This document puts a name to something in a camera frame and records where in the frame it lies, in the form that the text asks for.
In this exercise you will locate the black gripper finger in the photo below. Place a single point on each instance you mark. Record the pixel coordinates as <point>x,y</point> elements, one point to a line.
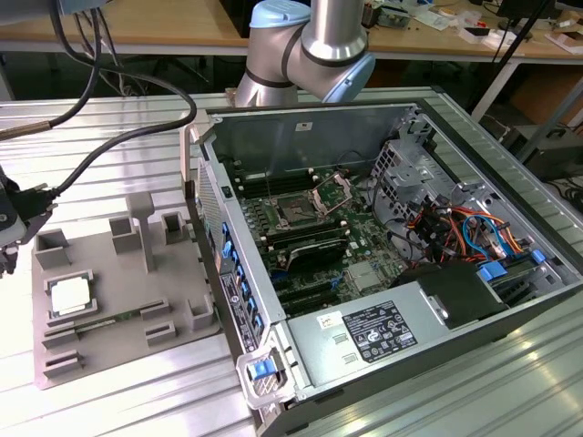
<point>8,261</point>

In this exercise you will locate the silver CPU green substrate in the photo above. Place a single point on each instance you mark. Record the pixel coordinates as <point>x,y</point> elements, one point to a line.
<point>70,296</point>

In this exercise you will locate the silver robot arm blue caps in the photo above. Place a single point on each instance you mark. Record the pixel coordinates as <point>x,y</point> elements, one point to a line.
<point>332,41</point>

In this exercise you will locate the CPU socket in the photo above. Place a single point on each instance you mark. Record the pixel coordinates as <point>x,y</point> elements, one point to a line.
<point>296,210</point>

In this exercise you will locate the black RAM slot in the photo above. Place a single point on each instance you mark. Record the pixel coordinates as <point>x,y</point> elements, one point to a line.
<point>300,230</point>
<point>291,175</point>
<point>309,239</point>
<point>296,184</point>

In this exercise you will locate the black expansion slot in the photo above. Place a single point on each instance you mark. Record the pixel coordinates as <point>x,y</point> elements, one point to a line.
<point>314,302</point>
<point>309,290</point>

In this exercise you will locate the grey plastic parts rack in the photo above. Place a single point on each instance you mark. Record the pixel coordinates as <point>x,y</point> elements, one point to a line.
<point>118,282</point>

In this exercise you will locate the green RAM stick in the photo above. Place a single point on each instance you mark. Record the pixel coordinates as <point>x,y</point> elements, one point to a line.
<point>105,322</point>

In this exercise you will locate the blue case latch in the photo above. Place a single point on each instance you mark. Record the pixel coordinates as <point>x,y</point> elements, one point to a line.
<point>262,369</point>

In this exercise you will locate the open PC case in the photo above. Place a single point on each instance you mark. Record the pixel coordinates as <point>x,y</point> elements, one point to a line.
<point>319,136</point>

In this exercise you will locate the silver chipset heatsink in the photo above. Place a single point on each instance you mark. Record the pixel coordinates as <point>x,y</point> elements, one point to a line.
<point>362,277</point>

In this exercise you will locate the green motherboard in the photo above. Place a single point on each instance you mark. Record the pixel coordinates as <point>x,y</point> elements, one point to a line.
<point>364,246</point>

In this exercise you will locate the silver power supply with label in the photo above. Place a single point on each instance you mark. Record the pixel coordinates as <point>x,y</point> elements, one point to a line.
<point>378,330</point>

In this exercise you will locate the silver disk bay cage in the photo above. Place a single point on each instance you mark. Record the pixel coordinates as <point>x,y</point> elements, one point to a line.
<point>410,182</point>

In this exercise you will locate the black plastic fan shroud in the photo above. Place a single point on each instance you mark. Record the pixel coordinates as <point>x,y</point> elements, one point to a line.
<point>455,287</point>

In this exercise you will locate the small green circuit device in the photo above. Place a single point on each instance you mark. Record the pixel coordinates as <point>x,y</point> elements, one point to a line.
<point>396,19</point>

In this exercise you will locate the blue disk carrier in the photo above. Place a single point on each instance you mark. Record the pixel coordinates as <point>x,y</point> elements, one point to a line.
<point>494,271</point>

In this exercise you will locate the white open box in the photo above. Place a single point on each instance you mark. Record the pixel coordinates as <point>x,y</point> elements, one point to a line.
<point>494,41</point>

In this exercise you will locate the black box under desk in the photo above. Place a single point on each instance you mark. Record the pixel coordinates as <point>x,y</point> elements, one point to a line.
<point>546,155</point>

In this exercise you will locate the black monitor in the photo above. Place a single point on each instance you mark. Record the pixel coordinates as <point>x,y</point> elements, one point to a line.
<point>524,7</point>

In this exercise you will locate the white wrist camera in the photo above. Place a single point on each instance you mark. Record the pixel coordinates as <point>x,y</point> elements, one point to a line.
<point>9,218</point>

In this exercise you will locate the wooden desk white frame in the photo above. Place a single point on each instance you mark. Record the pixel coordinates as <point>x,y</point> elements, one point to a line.
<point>437,43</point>

